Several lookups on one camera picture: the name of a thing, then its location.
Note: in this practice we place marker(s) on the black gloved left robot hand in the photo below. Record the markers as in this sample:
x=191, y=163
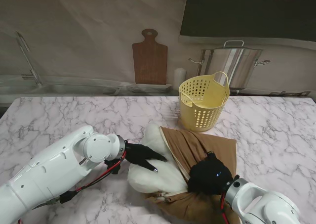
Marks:
x=138, y=154

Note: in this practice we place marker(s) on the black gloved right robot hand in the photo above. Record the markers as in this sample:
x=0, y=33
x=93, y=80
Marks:
x=209, y=177

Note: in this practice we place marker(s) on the white pillow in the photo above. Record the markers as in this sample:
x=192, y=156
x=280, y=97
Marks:
x=153, y=182

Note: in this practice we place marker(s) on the brown pillowcase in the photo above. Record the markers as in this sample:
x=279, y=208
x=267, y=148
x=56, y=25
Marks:
x=212, y=145

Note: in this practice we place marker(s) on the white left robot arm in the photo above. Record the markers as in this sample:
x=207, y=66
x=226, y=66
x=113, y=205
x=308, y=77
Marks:
x=54, y=169

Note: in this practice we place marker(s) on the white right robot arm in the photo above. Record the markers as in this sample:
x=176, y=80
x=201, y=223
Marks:
x=261, y=204

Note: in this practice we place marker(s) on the yellow perforated laundry basket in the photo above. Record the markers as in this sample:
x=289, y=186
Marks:
x=212, y=100

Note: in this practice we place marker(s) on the white cylindrical container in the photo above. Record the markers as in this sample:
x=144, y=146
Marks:
x=179, y=78

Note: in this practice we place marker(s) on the brown wooden cutting board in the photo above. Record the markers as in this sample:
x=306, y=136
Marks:
x=149, y=63

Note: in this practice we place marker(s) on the steel sink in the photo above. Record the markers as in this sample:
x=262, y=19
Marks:
x=61, y=89

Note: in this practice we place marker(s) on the steel stockpot with lid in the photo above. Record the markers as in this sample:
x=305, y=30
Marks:
x=229, y=63

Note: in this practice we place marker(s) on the chrome faucet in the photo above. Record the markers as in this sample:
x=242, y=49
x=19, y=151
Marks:
x=26, y=54

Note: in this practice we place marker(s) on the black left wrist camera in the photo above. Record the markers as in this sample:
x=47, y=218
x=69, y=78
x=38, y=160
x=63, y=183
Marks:
x=112, y=166

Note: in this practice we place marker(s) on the dark wall panel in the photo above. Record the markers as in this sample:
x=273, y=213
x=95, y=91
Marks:
x=247, y=11

